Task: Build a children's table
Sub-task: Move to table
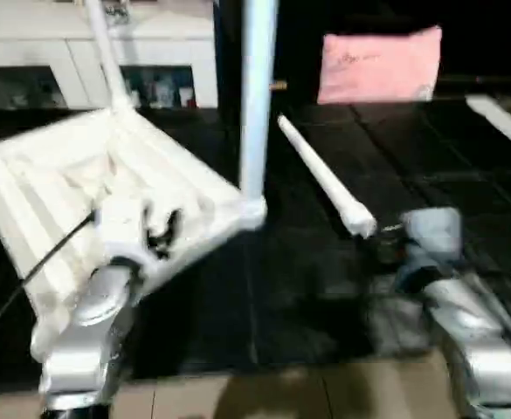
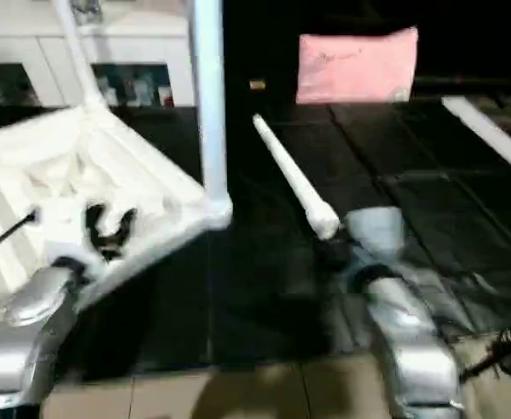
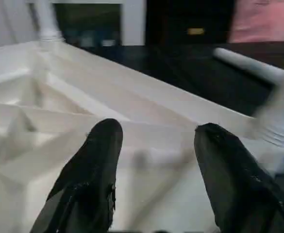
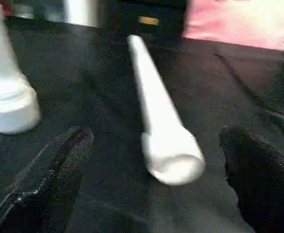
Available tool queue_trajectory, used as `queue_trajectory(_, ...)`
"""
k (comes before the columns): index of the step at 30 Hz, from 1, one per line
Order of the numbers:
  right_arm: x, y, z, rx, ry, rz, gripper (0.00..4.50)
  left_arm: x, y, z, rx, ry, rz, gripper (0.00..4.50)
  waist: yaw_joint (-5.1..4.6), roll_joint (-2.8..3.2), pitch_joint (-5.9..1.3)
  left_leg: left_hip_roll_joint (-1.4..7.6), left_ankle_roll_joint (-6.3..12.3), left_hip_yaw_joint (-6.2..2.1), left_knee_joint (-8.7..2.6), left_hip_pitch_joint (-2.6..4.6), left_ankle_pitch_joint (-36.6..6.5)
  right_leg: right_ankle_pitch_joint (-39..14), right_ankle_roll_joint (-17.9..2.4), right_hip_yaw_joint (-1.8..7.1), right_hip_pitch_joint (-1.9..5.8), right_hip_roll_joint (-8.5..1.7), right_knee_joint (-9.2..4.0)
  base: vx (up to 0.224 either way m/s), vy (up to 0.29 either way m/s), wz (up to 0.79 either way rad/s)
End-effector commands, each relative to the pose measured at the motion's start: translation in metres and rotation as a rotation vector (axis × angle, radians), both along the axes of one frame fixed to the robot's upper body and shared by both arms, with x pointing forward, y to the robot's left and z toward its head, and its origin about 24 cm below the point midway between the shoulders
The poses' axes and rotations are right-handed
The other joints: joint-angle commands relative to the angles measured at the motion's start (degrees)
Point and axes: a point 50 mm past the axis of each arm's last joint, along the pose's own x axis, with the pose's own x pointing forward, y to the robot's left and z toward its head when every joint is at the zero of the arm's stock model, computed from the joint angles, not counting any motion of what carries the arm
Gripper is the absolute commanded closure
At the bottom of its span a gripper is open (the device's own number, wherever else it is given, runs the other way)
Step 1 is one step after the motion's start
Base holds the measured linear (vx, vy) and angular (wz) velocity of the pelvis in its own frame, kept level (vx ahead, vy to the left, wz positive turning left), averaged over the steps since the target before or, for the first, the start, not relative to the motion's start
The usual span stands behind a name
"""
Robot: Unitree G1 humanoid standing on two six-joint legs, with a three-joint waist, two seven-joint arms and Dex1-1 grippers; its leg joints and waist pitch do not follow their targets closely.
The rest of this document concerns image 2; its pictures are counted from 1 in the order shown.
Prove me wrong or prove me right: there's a black furniture with yellow label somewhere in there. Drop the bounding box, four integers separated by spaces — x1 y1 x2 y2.
220 0 511 106

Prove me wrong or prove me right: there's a white cabinet with glass doors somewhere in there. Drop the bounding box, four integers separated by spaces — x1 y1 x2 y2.
0 0 197 111

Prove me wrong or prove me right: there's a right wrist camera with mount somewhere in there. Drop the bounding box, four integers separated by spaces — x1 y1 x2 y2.
346 206 407 264

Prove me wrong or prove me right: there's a dark ornament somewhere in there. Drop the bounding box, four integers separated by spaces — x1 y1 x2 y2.
72 0 106 24

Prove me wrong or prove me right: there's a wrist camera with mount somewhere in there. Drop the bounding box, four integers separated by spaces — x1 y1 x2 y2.
346 206 407 264
28 196 107 282

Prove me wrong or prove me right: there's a white plastic table leg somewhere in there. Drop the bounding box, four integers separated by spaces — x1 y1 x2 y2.
252 113 342 242
52 0 109 111
188 0 234 230

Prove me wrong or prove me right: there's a dark low tv bench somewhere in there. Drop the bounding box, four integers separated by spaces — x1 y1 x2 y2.
412 73 511 110

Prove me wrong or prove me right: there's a black tripod stand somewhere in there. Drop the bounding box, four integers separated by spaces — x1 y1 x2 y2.
460 326 511 381

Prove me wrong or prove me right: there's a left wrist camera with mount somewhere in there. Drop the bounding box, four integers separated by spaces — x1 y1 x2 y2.
28 196 107 282

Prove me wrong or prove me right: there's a white plastic table top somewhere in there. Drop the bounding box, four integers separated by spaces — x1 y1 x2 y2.
0 105 235 303

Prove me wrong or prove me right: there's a pink pillow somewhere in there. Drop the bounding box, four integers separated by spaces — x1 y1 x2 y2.
296 26 420 106

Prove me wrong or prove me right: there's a black work mat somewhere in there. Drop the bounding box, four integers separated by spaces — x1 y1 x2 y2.
0 94 511 381

